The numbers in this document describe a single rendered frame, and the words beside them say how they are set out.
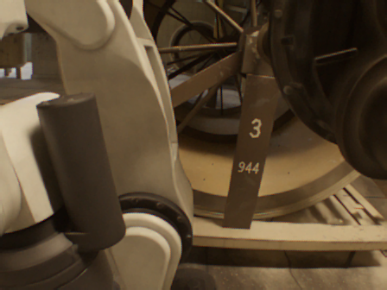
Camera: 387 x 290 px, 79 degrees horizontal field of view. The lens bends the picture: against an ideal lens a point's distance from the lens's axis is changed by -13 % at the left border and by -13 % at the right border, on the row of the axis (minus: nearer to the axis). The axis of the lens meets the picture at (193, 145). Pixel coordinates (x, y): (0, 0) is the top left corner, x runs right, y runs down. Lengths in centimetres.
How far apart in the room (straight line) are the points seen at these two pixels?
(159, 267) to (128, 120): 20
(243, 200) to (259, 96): 41
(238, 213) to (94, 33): 93
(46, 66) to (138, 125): 679
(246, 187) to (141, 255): 73
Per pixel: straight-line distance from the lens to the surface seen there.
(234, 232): 112
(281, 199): 137
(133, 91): 30
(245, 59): 94
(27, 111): 19
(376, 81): 31
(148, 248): 36
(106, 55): 30
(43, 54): 711
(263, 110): 95
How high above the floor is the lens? 87
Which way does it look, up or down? 20 degrees down
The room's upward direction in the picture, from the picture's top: 6 degrees clockwise
